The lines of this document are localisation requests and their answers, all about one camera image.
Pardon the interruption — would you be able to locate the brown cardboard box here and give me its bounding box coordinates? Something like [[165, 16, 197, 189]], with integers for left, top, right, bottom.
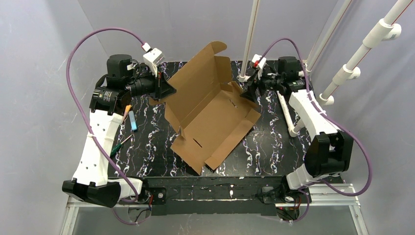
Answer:
[[161, 41, 261, 175]]

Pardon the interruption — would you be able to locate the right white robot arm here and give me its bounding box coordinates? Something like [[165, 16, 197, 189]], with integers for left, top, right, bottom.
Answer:
[[241, 54, 354, 190]]

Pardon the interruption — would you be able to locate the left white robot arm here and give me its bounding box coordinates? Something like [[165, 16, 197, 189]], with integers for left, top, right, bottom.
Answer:
[[62, 53, 176, 208]]

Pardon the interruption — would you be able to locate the orange pink marker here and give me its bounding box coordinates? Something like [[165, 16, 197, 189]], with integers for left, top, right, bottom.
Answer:
[[121, 104, 132, 123]]

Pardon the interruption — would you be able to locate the light blue marker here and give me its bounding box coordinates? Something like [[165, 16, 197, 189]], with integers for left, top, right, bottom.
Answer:
[[128, 110, 138, 132]]

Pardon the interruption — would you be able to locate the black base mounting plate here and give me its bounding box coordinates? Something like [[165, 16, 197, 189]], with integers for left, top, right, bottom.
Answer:
[[138, 176, 312, 216]]

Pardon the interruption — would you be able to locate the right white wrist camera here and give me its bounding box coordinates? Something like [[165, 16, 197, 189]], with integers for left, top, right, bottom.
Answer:
[[250, 54, 266, 73]]

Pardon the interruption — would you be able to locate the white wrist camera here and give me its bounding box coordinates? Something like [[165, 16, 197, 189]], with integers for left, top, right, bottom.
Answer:
[[250, 54, 266, 73], [141, 43, 164, 77]]

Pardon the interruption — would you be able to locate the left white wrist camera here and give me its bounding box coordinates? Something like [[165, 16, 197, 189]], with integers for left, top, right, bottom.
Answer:
[[141, 43, 164, 77]]

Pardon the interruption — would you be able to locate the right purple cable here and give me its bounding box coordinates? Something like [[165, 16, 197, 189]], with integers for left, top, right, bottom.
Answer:
[[259, 37, 373, 222]]

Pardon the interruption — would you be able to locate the green handle screwdriver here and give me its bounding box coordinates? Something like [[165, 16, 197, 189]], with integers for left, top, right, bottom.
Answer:
[[110, 134, 133, 158]]

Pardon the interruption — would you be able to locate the white PVC pipe frame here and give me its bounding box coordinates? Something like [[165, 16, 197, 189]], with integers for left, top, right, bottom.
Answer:
[[238, 0, 414, 138]]

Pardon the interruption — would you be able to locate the aluminium rail frame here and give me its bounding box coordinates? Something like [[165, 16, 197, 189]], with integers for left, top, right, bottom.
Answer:
[[60, 185, 369, 235]]

